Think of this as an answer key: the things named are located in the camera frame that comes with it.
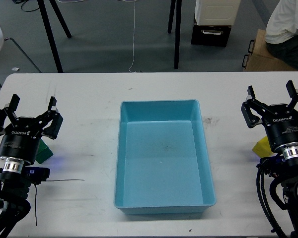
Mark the black storage box with handle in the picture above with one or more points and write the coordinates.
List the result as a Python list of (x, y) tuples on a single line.
[(208, 35)]

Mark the cardboard box with handles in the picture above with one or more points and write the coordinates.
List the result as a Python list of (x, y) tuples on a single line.
[(259, 59)]

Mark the black table leg pair right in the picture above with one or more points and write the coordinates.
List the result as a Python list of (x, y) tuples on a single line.
[(175, 12)]

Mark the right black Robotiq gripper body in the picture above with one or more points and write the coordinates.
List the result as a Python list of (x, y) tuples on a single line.
[(281, 125)]

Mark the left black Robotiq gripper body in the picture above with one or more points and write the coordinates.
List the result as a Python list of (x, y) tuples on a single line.
[(21, 139)]

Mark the black table leg pair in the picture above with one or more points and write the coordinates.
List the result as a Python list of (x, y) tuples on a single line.
[(49, 32), (175, 12)]

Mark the seated person white shirt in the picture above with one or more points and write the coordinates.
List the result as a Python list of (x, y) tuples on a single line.
[(282, 32)]

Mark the light blue plastic box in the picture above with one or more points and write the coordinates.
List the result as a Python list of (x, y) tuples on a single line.
[(163, 164)]

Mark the yellow block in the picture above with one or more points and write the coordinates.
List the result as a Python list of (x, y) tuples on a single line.
[(262, 148)]

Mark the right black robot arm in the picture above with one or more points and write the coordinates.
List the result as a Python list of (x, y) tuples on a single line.
[(283, 168)]

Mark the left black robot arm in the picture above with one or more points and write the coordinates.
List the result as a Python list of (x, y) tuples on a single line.
[(15, 180)]

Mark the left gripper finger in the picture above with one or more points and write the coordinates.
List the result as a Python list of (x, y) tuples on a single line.
[(8, 112), (49, 123)]

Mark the white plastic container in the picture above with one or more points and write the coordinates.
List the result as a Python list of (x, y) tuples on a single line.
[(216, 12)]

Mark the green block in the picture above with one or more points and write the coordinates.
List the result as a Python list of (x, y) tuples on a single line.
[(43, 153)]

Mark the black table leg pair left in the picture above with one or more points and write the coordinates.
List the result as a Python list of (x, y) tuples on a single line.
[(49, 32)]

